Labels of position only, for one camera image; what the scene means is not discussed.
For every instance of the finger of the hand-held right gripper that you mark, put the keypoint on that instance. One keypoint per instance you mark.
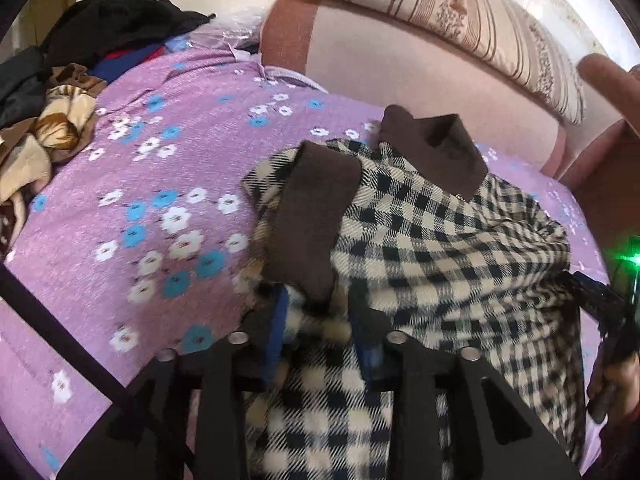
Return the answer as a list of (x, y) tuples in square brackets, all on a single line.
[(605, 310)]

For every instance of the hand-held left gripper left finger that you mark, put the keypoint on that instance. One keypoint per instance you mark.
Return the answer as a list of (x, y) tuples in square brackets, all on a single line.
[(274, 340)]

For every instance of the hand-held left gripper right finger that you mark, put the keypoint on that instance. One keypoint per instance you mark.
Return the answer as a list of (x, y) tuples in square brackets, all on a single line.
[(361, 355)]

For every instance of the checked coat with brown collar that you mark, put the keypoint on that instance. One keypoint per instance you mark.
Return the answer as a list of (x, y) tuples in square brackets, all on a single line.
[(425, 240)]

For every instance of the black clothes pile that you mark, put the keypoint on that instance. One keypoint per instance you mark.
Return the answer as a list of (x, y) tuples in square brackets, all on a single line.
[(120, 20)]

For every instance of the brown sofa armrest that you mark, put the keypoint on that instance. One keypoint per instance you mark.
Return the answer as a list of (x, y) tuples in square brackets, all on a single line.
[(600, 170)]

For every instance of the purple floral bedsheet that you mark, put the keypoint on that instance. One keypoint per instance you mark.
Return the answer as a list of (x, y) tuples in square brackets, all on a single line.
[(175, 160)]

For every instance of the pink brown sofa backrest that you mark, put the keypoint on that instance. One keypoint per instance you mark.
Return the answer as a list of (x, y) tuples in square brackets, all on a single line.
[(400, 70)]

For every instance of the striped floral pillow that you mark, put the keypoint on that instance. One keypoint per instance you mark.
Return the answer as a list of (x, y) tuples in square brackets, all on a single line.
[(450, 15)]

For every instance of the clear plastic bag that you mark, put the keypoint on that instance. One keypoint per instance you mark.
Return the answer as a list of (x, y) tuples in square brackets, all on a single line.
[(230, 35)]

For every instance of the brown cream patterned blanket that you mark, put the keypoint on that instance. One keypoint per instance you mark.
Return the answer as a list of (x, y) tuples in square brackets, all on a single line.
[(55, 120)]

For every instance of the blue cloth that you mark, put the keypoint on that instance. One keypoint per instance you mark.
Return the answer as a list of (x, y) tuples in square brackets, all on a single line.
[(125, 62)]

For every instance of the dark grey jacket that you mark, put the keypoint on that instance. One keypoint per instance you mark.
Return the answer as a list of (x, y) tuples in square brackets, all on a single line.
[(20, 80)]

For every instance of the black metal rail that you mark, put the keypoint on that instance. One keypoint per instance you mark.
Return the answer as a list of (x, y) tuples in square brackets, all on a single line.
[(65, 330)]

